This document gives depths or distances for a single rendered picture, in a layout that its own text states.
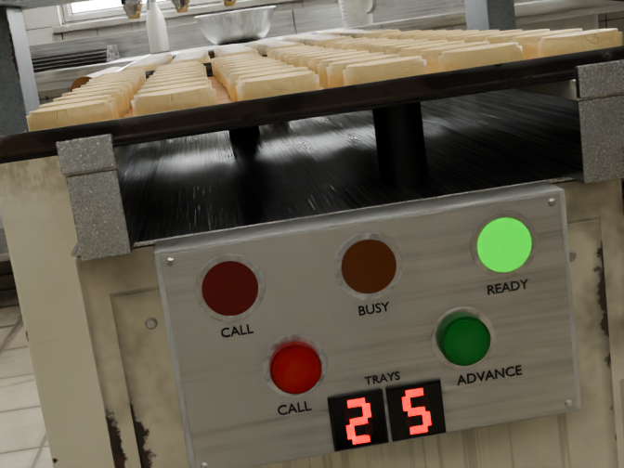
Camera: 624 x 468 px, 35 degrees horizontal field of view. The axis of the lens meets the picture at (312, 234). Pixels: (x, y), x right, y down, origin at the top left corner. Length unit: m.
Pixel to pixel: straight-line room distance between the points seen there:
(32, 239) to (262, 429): 0.76
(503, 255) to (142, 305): 0.21
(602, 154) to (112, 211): 0.28
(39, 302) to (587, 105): 0.89
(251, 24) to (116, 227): 3.43
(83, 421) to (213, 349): 0.81
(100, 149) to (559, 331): 0.29
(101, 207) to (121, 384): 0.12
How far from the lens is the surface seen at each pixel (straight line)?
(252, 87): 0.58
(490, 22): 1.43
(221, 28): 3.97
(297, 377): 0.58
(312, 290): 0.57
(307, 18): 4.42
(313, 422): 0.60
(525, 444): 0.67
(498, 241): 0.59
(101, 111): 0.59
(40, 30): 4.55
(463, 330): 0.59
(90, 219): 0.56
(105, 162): 0.55
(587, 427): 0.68
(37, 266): 1.32
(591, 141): 0.60
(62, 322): 1.34
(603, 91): 0.59
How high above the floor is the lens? 0.96
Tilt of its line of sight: 12 degrees down
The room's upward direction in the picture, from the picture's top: 8 degrees counter-clockwise
